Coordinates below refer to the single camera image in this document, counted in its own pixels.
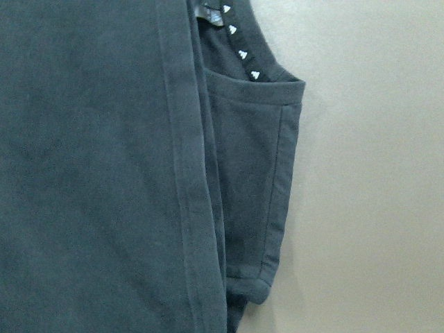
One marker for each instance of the black graphic t-shirt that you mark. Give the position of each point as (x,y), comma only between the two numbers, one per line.
(147,153)

